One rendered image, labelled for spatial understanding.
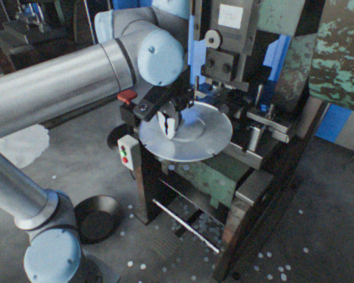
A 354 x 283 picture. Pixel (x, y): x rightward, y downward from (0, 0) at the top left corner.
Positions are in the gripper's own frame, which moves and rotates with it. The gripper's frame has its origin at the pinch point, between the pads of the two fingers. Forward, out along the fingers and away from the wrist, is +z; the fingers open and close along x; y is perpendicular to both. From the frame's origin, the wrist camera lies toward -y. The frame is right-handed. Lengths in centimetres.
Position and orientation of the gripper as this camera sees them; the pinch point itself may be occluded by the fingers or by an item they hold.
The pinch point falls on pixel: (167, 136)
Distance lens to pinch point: 69.4
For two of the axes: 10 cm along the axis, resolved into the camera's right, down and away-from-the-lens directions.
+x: -7.5, -4.3, 5.0
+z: 0.0, 7.6, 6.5
